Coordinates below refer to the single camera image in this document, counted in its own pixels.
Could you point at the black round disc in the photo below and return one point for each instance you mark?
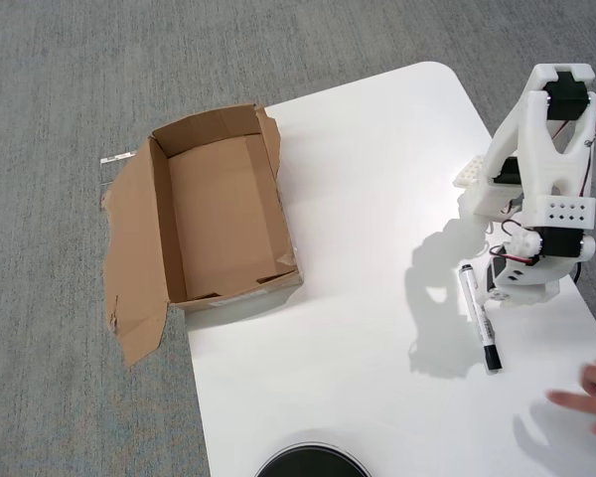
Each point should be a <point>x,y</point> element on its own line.
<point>313,462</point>

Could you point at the white paper strip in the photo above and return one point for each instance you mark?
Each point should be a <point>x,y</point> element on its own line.
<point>116,159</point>

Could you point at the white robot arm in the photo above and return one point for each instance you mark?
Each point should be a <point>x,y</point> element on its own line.
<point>536,149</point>

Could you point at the white marker pen black cap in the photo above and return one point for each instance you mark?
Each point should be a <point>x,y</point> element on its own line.
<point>482,323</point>

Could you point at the open brown cardboard box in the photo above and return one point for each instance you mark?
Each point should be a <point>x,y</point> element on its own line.
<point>218,223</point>

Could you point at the white gripper with hole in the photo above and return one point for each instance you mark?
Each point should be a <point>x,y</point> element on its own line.
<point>501,309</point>

